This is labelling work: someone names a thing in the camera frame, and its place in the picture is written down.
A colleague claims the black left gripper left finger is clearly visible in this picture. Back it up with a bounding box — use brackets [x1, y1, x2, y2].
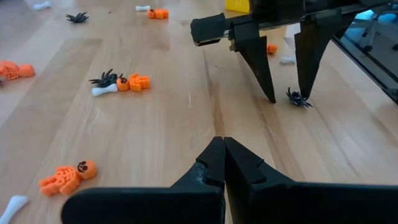
[60, 136, 226, 224]

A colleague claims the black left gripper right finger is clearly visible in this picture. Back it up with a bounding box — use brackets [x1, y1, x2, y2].
[223, 136, 398, 224]

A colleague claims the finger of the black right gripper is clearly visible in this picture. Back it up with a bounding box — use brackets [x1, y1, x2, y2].
[229, 22, 277, 105]
[294, 12, 358, 100]

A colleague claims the yellow plastic basket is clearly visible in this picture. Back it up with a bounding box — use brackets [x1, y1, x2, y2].
[224, 0, 251, 14]

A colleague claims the black toy spider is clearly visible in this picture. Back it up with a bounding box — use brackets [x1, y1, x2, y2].
[285, 86, 313, 109]
[65, 11, 90, 24]
[88, 68, 119, 88]

